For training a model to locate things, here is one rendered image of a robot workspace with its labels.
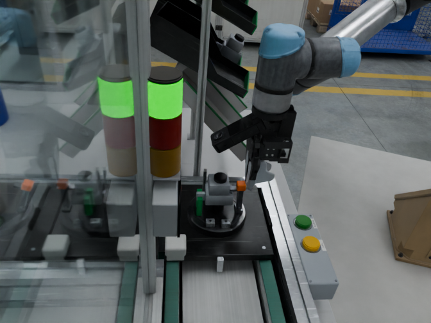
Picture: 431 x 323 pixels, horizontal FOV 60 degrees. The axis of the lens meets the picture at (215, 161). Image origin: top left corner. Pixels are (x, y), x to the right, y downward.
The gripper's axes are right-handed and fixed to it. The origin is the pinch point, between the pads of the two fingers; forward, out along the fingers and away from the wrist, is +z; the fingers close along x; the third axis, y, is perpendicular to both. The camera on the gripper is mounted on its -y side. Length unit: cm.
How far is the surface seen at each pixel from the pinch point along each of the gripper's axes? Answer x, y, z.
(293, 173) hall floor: 141, 67, 107
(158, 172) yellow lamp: -21.5, -18.7, -19.8
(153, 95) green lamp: -21.2, -19.2, -32.1
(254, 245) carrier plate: -9.2, 1.8, 10.3
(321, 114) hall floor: 231, 116, 107
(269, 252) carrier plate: -11.3, 4.7, 10.3
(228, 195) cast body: -2.0, -4.3, 1.8
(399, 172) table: 33, 61, 21
